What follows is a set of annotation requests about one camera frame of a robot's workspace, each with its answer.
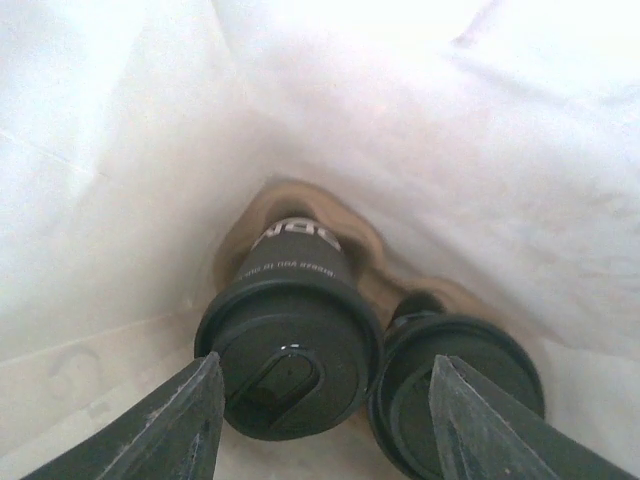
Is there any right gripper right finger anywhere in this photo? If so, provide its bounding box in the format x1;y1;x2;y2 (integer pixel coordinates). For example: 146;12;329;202
429;355;634;479

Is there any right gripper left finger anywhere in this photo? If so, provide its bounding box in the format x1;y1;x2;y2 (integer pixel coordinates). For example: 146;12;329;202
26;352;225;479

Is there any black coffee lid front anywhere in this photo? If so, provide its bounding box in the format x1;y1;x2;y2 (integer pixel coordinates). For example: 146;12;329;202
368;310;546;479

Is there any black coffee lid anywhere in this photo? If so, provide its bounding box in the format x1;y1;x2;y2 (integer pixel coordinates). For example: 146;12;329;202
194;281;382;441
368;310;546;479

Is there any pulp cup carrier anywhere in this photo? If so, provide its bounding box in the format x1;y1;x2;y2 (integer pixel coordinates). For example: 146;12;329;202
211;180;506;327

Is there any printed Cream Bear paper bag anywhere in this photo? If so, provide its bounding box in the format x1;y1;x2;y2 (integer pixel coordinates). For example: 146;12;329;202
1;1;639;479

